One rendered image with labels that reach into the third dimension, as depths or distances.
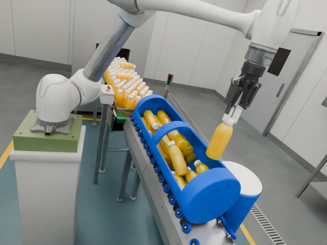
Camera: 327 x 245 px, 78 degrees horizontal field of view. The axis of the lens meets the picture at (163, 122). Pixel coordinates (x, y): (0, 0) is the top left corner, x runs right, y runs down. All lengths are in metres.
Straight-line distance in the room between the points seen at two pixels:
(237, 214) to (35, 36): 5.53
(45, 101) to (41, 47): 4.84
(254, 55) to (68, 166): 1.02
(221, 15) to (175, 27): 5.08
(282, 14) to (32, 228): 1.65
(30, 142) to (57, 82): 0.32
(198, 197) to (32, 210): 1.00
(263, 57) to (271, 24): 0.09
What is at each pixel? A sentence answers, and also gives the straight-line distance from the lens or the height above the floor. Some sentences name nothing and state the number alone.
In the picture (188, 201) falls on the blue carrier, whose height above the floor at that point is 1.12.
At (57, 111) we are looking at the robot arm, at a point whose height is 1.21.
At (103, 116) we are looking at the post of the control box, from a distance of 1.90.
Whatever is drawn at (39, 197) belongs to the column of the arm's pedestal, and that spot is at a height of 0.69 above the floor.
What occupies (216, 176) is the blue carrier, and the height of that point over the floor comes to 1.23.
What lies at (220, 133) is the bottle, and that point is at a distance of 0.83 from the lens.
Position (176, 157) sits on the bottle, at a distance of 1.05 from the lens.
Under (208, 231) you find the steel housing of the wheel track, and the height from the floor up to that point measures 0.93.
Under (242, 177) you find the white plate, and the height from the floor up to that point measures 1.04.
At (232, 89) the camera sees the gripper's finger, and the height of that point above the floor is 1.57.
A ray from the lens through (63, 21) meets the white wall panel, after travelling 5.73.
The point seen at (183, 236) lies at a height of 0.93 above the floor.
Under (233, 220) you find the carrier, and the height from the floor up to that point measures 0.83.
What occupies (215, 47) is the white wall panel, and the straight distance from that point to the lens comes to 6.50.
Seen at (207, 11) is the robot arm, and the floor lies 1.79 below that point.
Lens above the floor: 1.72
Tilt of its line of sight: 26 degrees down
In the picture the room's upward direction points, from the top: 16 degrees clockwise
